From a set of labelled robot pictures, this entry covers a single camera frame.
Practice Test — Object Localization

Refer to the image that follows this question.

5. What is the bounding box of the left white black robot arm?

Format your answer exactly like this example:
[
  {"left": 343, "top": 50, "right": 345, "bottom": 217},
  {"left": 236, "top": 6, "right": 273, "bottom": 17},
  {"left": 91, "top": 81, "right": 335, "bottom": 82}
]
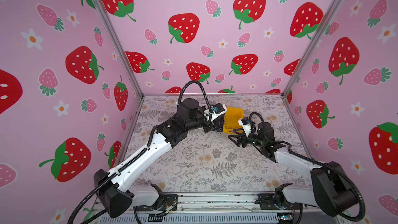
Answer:
[{"left": 67, "top": 80, "right": 228, "bottom": 224}]

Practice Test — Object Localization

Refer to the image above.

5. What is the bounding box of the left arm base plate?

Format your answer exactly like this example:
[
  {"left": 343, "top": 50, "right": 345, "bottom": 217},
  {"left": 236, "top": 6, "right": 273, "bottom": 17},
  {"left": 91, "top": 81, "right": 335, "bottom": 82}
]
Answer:
[{"left": 137, "top": 194, "right": 178, "bottom": 212}]

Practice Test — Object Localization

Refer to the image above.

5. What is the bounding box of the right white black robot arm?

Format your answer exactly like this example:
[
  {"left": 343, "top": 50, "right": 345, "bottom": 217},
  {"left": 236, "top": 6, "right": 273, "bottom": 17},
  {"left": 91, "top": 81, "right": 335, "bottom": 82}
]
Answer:
[{"left": 228, "top": 112, "right": 366, "bottom": 222}]

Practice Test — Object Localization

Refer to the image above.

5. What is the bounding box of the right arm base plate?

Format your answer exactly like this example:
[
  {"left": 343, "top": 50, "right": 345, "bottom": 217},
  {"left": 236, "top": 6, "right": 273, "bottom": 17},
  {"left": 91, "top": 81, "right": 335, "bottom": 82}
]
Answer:
[{"left": 255, "top": 193, "right": 300, "bottom": 211}]

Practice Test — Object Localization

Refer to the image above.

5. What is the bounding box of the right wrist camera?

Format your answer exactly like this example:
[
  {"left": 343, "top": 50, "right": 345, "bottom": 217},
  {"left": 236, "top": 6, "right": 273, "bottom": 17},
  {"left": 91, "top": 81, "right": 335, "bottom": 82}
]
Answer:
[{"left": 238, "top": 117, "right": 256, "bottom": 137}]

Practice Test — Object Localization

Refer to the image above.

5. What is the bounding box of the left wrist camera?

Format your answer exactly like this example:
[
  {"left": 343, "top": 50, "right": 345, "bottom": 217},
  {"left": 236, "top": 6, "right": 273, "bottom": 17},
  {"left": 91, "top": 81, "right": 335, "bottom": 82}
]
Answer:
[{"left": 210, "top": 103, "right": 228, "bottom": 121}]

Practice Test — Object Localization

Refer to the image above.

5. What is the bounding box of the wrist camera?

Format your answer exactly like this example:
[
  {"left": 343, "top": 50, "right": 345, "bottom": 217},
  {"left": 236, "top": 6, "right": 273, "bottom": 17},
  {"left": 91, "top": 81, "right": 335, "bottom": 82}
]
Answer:
[
  {"left": 238, "top": 117, "right": 256, "bottom": 137},
  {"left": 210, "top": 103, "right": 228, "bottom": 121}
]

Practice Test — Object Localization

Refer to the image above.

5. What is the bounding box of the aluminium rail frame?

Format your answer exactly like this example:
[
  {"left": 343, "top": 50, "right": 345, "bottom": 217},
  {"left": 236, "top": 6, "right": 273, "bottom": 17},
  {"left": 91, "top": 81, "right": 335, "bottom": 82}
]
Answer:
[{"left": 93, "top": 192, "right": 348, "bottom": 224}]

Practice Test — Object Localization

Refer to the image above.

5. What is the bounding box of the dark cable bundle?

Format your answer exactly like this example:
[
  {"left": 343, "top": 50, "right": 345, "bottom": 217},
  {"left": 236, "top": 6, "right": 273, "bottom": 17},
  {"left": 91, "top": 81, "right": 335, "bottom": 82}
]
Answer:
[{"left": 222, "top": 123, "right": 245, "bottom": 134}]

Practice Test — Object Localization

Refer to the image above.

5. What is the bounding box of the yellow plastic bin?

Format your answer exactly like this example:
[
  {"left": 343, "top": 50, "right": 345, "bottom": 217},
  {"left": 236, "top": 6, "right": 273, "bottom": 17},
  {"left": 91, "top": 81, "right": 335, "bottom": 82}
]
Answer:
[{"left": 223, "top": 107, "right": 244, "bottom": 134}]

